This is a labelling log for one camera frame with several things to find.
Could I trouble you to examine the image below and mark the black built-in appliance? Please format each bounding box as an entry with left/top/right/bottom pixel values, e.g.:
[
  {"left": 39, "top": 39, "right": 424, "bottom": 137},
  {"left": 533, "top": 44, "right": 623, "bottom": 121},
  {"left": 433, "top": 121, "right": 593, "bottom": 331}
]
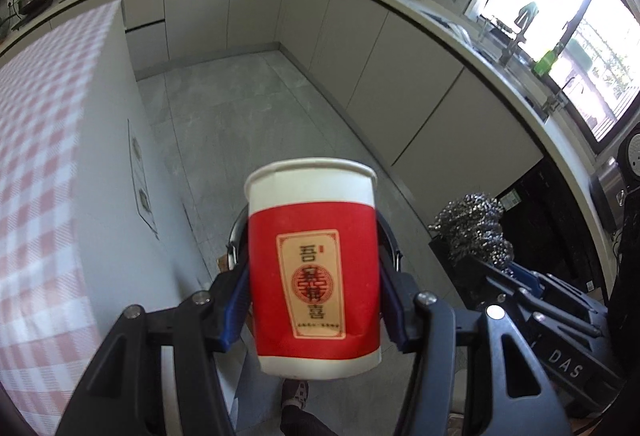
[{"left": 430, "top": 153, "right": 608, "bottom": 317}]

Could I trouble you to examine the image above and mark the steel sink faucet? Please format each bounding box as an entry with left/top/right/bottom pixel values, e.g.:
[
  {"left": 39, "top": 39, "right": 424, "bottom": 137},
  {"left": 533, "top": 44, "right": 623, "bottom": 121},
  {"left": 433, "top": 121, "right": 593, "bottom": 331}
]
[{"left": 497, "top": 3, "right": 538, "bottom": 67}]

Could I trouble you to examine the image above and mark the person's shoe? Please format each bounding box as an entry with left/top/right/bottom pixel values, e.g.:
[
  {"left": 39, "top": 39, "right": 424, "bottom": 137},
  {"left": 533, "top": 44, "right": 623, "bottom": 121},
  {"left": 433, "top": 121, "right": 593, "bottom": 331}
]
[{"left": 280, "top": 378, "right": 310, "bottom": 417}]

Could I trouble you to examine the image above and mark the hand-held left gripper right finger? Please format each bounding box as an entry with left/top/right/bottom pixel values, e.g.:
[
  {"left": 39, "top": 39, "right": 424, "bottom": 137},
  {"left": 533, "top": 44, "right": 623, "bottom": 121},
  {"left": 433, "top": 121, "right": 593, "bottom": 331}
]
[{"left": 377, "top": 261, "right": 571, "bottom": 436}]

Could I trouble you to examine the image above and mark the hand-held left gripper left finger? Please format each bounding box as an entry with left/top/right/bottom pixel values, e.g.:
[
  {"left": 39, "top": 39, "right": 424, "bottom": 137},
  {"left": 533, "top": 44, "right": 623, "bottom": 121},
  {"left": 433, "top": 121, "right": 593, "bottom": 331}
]
[{"left": 55, "top": 261, "right": 253, "bottom": 436}]

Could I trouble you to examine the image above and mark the white kitchen island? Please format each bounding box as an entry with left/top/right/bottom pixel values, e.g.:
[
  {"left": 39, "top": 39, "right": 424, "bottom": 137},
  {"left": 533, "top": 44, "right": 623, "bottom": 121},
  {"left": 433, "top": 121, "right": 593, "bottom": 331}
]
[{"left": 0, "top": 0, "right": 251, "bottom": 436}]

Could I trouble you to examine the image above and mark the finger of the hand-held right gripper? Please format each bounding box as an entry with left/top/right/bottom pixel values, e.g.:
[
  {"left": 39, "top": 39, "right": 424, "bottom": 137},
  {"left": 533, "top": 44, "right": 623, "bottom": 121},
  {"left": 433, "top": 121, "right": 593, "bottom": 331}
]
[
  {"left": 470, "top": 258, "right": 603, "bottom": 342},
  {"left": 515, "top": 266, "right": 611, "bottom": 317}
]

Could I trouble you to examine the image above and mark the steel rim trash bin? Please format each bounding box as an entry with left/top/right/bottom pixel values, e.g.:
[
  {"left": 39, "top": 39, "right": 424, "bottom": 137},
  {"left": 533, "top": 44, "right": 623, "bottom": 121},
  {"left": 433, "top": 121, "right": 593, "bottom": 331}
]
[{"left": 226, "top": 208, "right": 403, "bottom": 278}]

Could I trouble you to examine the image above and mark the black round appliance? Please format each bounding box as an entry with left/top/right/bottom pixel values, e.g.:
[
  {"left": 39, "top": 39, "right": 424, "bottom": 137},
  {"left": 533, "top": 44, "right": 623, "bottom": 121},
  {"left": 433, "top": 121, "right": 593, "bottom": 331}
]
[{"left": 617, "top": 131, "right": 640, "bottom": 197}]

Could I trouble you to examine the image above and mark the green dish soap bottle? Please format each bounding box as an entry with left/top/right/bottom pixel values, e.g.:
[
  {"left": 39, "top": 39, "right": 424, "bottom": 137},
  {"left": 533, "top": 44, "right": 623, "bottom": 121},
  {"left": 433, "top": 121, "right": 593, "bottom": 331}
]
[{"left": 532, "top": 43, "right": 563, "bottom": 77}]

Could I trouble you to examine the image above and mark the steel wool scrubber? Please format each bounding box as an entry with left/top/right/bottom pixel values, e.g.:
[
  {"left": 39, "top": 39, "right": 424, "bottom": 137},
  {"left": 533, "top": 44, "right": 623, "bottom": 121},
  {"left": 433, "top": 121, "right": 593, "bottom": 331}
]
[{"left": 429, "top": 193, "right": 516, "bottom": 274}]

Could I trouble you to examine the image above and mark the red paper cup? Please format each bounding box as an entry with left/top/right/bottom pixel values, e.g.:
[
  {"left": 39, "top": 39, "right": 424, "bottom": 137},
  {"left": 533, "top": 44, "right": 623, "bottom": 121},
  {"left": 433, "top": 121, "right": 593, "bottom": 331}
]
[{"left": 243, "top": 157, "right": 383, "bottom": 381}]

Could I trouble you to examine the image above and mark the pink checkered tablecloth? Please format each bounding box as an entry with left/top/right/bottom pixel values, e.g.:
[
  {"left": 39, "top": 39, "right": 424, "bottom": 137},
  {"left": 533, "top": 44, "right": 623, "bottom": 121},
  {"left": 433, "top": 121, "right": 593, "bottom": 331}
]
[{"left": 0, "top": 0, "right": 126, "bottom": 417}]

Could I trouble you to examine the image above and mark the person's leg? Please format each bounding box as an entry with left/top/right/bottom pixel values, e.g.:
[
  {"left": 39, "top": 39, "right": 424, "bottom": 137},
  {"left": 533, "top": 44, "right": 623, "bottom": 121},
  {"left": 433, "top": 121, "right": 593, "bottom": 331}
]
[{"left": 279, "top": 408, "right": 341, "bottom": 436}]

